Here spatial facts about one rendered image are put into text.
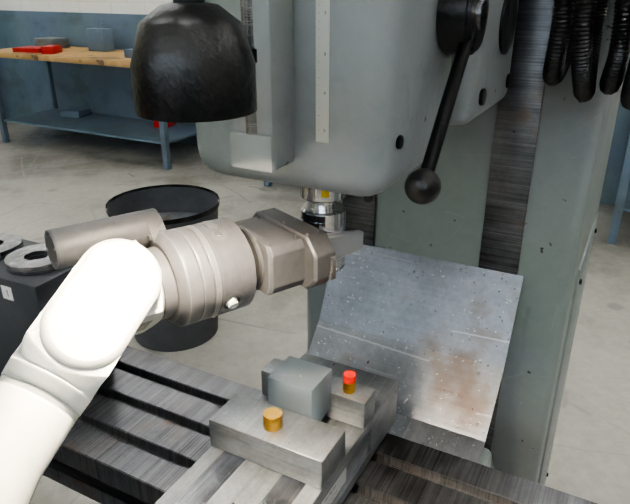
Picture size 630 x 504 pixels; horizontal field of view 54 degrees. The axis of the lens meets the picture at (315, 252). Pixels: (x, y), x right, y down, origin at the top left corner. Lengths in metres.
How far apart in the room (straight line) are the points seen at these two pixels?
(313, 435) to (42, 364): 0.34
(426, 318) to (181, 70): 0.75
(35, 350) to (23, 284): 0.48
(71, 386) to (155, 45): 0.25
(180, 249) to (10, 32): 7.36
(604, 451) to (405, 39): 2.07
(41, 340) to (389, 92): 0.32
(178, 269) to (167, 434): 0.42
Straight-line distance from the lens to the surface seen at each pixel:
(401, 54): 0.51
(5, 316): 1.02
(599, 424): 2.55
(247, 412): 0.75
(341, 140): 0.51
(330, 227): 0.62
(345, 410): 0.78
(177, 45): 0.35
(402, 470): 0.87
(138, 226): 0.56
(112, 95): 6.86
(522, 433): 1.15
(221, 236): 0.55
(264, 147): 0.50
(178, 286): 0.53
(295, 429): 0.73
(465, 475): 0.85
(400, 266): 1.04
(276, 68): 0.49
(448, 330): 1.02
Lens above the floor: 1.48
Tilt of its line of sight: 24 degrees down
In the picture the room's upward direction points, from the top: straight up
